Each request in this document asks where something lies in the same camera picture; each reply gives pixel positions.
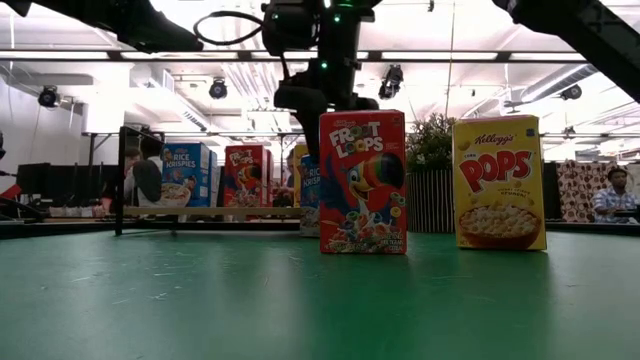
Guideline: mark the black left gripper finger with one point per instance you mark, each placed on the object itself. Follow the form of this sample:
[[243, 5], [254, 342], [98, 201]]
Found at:
[[145, 15], [172, 40]]

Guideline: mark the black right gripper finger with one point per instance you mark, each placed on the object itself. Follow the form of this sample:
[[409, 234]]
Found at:
[[310, 132]]

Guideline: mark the yellow Corn Pops cereal box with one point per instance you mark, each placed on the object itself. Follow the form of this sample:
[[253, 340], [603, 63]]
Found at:
[[500, 185], [297, 175]]

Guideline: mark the red Froot Loops cereal box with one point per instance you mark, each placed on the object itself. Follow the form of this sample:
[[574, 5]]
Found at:
[[269, 180], [245, 175], [362, 190]]

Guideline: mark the blue Rice Krispies cereal box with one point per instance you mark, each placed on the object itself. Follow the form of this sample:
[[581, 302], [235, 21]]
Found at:
[[310, 195], [187, 170]]

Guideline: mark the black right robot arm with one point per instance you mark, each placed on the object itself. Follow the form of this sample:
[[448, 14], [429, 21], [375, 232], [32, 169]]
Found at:
[[575, 30]]

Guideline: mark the person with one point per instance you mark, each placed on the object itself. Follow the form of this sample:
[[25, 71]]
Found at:
[[288, 172], [149, 177], [131, 157], [615, 200]]

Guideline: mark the black ceiling spotlight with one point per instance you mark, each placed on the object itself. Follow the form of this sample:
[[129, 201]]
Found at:
[[391, 82], [218, 90], [48, 97], [571, 92]]

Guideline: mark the artificial plant in striped pot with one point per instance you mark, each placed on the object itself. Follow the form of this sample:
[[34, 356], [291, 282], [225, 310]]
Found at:
[[430, 200]]

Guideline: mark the black screen row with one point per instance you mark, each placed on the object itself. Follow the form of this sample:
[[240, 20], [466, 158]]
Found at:
[[60, 182]]

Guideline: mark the green table mat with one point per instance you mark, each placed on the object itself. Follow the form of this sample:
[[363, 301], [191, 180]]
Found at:
[[250, 300]]

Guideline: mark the brown white patterned panel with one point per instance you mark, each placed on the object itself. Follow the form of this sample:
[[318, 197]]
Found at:
[[575, 190]]

